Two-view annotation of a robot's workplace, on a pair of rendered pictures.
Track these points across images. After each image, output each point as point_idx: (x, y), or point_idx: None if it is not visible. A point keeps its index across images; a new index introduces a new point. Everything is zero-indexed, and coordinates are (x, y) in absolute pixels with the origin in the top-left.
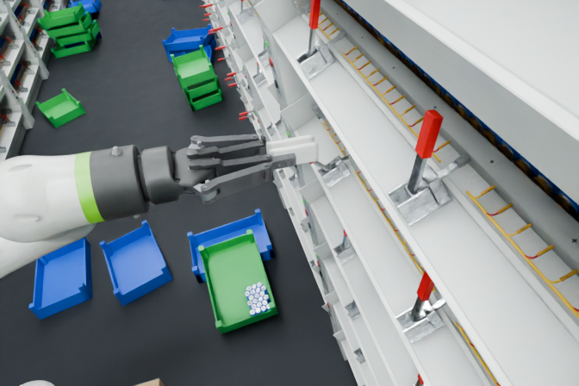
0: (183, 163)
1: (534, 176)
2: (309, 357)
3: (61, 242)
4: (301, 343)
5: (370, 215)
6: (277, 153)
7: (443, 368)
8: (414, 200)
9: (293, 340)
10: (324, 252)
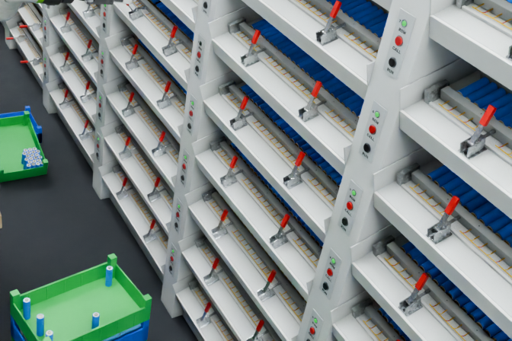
0: None
1: None
2: (73, 197)
3: (3, 16)
4: (66, 189)
5: (152, 28)
6: None
7: (176, 60)
8: None
9: (59, 188)
10: (109, 88)
